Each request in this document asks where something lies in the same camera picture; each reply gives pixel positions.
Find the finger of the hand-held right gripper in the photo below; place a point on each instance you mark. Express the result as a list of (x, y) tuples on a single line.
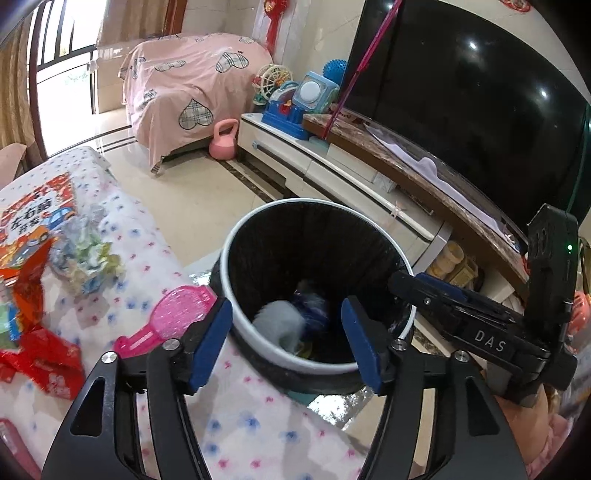
[(443, 284), (425, 300)]

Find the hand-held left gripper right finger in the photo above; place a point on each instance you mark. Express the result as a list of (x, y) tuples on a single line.
[(364, 341)]

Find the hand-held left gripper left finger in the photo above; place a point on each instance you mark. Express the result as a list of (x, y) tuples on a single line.
[(212, 341)]

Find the black and white trash bin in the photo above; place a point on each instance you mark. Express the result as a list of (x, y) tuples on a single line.
[(258, 342)]

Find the printed paper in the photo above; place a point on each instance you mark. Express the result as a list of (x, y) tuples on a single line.
[(85, 258)]

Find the red plastic wrapper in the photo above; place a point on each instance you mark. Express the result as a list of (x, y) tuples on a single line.
[(46, 364)]

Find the orange-red snack wrapper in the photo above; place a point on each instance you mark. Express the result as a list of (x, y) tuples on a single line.
[(27, 286)]

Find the green wrapper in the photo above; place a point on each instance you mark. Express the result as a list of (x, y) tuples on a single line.
[(9, 323)]

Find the person's right forearm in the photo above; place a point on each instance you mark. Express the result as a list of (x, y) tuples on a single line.
[(526, 438)]

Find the olive plastic toy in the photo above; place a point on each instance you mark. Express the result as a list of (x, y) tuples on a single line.
[(466, 274)]

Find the yellow stacking toy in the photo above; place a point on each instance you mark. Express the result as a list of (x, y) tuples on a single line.
[(445, 258)]

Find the blue wrapper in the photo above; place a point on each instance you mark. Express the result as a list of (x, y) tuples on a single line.
[(314, 304)]

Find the grey-white crumpled tissue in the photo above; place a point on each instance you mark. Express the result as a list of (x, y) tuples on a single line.
[(277, 323)]

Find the black bin liner bag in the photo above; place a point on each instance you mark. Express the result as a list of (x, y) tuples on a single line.
[(300, 240)]

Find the clear plastic sheet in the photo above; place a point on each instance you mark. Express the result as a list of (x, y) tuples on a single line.
[(415, 161)]

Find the pink fuzzy clothing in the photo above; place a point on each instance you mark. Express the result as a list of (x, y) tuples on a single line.
[(575, 415)]

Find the white television cabinet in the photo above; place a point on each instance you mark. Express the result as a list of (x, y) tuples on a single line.
[(323, 175)]

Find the black flat-screen television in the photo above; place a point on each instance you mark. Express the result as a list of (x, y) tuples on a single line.
[(461, 92)]

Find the pink kettlebell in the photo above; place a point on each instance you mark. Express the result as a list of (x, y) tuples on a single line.
[(224, 145)]

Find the colourful picture book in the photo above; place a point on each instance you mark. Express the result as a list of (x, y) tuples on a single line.
[(37, 207)]

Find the light blue toy washing machine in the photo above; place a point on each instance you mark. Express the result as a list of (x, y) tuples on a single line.
[(314, 92)]

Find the blue spiky ball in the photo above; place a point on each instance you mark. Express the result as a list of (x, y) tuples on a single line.
[(334, 71)]

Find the ferris wheel toy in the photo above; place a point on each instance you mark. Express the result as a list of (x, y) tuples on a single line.
[(270, 83)]

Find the pink heart-print sofa cover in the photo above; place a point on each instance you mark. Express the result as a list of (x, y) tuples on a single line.
[(184, 74)]

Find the pink upholstered stool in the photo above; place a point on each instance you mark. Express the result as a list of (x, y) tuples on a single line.
[(11, 161)]

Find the beige curtain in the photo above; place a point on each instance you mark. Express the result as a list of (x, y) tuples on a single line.
[(16, 101)]

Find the red Chinese knot ornament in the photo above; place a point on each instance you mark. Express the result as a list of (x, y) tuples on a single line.
[(273, 23)]

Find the red paper-cut wall sticker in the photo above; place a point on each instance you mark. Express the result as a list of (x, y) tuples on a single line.
[(517, 3)]

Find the brown balcony door frame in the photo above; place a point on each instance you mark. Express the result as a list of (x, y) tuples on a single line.
[(34, 92)]

